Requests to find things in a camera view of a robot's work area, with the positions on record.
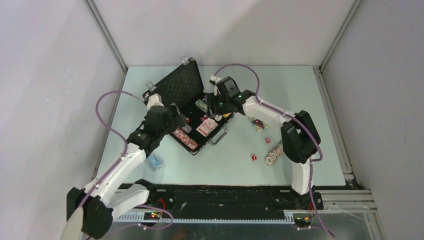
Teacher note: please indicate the red playing card deck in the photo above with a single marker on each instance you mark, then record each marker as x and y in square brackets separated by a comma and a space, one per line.
[206, 127]

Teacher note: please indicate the red white chip row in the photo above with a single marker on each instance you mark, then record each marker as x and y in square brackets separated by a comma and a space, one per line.
[185, 139]

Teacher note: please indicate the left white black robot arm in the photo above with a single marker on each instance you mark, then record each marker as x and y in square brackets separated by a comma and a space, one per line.
[93, 209]

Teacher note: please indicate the yellow poker chip stack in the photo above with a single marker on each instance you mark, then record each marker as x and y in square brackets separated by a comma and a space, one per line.
[227, 115]

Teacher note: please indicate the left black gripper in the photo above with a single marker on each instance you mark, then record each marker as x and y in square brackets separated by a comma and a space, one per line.
[178, 121]

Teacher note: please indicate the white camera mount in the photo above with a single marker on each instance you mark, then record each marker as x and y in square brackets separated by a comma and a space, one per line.
[154, 100]
[213, 81]

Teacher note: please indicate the red dice in case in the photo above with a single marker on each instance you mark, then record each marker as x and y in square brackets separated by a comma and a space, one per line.
[196, 119]

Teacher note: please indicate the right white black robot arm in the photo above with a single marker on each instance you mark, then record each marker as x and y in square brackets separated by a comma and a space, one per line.
[299, 136]

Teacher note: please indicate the light blue chip stack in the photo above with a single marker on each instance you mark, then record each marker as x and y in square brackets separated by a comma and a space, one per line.
[155, 163]

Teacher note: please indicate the black poker set case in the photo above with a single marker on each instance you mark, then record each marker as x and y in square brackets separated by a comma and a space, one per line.
[184, 86]

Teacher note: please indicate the white red chip stack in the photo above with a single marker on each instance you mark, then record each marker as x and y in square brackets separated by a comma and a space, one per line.
[274, 154]

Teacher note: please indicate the green poker chip stack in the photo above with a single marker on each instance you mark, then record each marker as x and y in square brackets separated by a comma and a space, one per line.
[202, 106]

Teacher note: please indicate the blue patterned card deck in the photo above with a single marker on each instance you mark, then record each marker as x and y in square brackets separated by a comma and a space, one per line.
[257, 124]

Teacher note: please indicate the purple grey chip stack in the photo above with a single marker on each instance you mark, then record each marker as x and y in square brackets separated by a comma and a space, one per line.
[187, 128]

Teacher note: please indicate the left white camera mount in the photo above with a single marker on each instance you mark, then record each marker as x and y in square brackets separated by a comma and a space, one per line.
[154, 100]

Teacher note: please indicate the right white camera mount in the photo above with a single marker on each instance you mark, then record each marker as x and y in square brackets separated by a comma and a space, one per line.
[213, 81]

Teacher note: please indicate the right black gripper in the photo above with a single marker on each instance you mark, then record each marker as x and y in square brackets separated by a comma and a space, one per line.
[212, 110]

